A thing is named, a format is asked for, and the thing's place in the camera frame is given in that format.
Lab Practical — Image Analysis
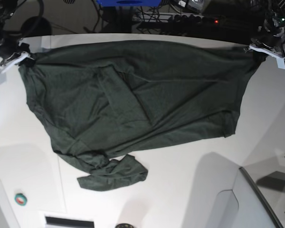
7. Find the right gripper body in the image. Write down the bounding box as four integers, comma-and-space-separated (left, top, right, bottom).
0, 39, 36, 75

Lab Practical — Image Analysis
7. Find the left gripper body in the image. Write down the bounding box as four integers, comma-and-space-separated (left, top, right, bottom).
244, 33, 285, 59

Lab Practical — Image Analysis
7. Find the dark green t-shirt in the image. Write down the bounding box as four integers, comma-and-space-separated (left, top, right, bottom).
19, 40, 265, 191

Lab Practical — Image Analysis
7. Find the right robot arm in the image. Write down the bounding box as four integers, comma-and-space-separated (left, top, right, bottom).
0, 0, 44, 75

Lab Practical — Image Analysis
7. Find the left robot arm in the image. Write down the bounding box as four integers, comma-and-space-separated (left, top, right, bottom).
246, 0, 285, 63

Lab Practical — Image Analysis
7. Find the black round stool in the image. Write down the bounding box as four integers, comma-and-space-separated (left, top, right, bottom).
20, 16, 52, 37

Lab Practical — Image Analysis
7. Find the black power strip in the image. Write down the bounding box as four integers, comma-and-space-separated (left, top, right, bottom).
172, 14, 219, 25

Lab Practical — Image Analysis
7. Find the blue box with oval hole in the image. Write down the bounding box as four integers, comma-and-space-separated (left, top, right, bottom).
96, 0, 161, 7

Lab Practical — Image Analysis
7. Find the red green emergency button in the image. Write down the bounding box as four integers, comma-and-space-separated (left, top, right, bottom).
14, 193, 28, 206

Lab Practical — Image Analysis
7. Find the black round knob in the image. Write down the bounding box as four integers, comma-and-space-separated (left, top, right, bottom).
115, 223, 134, 228

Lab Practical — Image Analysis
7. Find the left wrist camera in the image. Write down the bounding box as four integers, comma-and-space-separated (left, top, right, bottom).
276, 57, 285, 69

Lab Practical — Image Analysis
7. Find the grey metal rail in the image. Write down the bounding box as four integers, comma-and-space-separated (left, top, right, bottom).
239, 167, 283, 228

